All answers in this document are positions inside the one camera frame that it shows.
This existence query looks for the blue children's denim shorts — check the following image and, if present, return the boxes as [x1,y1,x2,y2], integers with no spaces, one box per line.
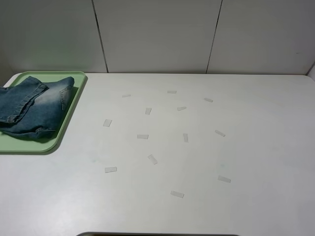
[0,76,74,140]

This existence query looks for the light green plastic tray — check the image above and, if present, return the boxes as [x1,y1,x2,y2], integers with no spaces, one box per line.
[0,71,88,155]

